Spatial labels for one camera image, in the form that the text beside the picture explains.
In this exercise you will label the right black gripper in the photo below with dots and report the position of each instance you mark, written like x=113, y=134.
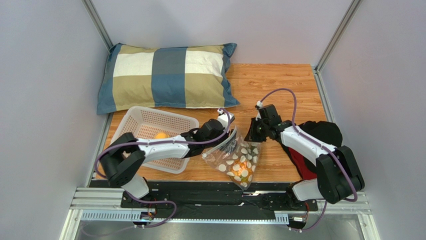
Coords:
x=258, y=129

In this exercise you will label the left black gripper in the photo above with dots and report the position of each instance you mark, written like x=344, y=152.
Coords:
x=226, y=136

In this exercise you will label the clear zip top bag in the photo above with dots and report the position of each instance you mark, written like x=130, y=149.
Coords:
x=229, y=151

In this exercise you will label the fake orange fruit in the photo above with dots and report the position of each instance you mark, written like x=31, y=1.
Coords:
x=161, y=135

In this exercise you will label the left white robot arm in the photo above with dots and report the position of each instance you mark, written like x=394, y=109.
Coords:
x=123, y=158

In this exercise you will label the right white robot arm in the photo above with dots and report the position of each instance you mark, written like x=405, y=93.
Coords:
x=337, y=173

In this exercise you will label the fake orange pineapple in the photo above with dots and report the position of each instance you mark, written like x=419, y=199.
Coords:
x=241, y=172

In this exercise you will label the blue beige checked pillow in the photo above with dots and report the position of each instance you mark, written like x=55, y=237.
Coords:
x=189, y=77

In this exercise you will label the white perforated plastic basket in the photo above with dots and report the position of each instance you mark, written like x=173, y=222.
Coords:
x=146, y=123

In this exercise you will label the black embroidered cap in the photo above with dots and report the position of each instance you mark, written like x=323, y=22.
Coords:
x=327, y=132

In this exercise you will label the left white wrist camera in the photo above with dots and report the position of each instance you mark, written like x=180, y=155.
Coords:
x=225, y=118

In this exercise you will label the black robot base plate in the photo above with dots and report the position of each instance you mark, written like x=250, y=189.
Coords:
x=224, y=200

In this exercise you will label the white slotted cable duct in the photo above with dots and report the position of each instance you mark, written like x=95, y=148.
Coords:
x=140, y=217

